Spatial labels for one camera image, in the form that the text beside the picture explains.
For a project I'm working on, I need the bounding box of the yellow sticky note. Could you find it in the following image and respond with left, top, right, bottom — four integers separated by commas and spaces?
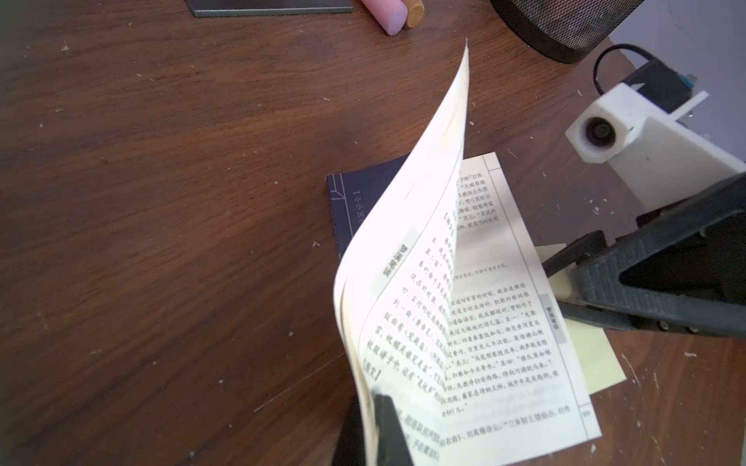
536, 244, 627, 394

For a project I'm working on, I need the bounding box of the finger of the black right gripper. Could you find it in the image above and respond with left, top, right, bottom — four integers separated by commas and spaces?
559, 174, 745, 339
542, 230, 608, 278

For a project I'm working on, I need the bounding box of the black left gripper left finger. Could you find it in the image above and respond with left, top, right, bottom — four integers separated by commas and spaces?
331, 397, 366, 466

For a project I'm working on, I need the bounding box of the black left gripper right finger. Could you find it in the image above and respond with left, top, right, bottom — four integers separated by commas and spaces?
374, 394, 414, 466

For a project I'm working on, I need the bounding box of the dark blue book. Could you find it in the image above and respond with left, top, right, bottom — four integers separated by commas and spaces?
333, 59, 601, 465

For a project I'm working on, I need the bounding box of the green rake wooden handle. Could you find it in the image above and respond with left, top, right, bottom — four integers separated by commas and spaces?
402, 0, 425, 29

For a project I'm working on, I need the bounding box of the black mesh trash bin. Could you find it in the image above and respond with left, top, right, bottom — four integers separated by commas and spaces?
491, 0, 642, 64

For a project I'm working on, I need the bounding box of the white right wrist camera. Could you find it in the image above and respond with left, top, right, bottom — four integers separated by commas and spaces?
565, 83, 745, 211

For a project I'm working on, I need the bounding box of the purple fork pink handle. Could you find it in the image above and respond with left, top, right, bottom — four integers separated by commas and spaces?
361, 0, 408, 36

